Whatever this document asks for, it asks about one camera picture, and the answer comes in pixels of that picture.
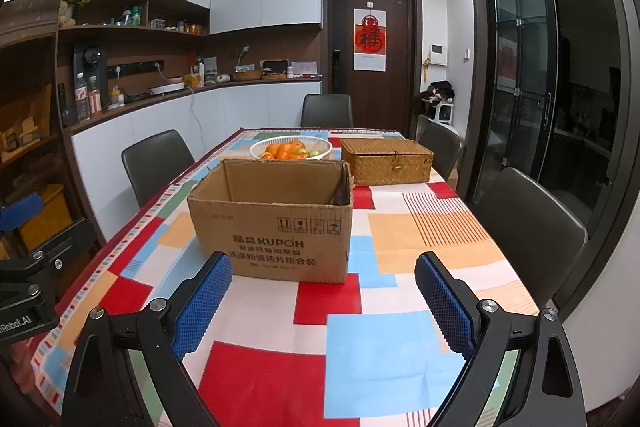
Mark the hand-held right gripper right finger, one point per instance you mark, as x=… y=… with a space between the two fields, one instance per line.
x=445 y=302

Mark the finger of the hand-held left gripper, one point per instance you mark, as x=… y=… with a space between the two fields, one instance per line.
x=67 y=242
x=20 y=210

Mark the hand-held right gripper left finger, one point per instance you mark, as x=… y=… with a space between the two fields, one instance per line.
x=202 y=302

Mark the brown cardboard box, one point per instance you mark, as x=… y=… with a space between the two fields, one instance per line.
x=275 y=237

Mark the yellow bin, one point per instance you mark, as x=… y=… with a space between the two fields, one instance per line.
x=47 y=217

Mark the dark grey dining chair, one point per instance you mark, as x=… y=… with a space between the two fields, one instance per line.
x=155 y=162
x=530 y=227
x=327 y=111
x=440 y=147

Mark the clear plastic bottle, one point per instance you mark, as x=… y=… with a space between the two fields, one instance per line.
x=95 y=96
x=82 y=99

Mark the woven wicker basket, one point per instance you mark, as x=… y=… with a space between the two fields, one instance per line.
x=387 y=162

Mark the orange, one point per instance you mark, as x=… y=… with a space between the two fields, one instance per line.
x=296 y=144
x=272 y=151
x=286 y=151

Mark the white small appliance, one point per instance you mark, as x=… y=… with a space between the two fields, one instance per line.
x=444 y=113

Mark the white fruit basket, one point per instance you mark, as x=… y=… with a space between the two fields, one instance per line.
x=320 y=146

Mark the white counter cabinet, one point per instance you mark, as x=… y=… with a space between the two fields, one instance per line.
x=240 y=107

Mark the black bag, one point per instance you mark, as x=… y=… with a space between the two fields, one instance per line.
x=437 y=91

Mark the yellow hanging tassel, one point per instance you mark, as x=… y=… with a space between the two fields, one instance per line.
x=426 y=71

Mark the glass sliding door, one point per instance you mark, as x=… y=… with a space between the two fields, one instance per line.
x=525 y=82

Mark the white gooseneck lamp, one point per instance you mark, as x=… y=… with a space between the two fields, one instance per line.
x=243 y=57

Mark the dark brown door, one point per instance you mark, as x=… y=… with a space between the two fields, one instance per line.
x=400 y=57

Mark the black door lock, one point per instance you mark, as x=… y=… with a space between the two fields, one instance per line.
x=337 y=72

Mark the white wall control panel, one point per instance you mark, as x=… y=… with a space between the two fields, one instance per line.
x=438 y=54

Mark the red and white wall calendar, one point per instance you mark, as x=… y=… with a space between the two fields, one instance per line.
x=371 y=42

